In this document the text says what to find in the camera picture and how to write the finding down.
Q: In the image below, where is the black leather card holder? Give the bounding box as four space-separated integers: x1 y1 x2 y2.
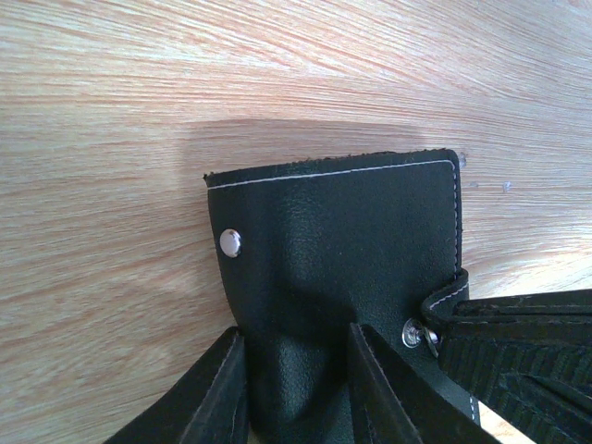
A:
205 149 478 443

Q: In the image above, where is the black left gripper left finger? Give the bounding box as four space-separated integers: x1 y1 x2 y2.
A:
107 327 248 443

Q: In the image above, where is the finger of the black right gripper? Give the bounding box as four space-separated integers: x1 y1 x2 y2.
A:
437 290 591 443

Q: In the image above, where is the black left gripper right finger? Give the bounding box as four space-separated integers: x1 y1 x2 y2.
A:
347 324 498 443

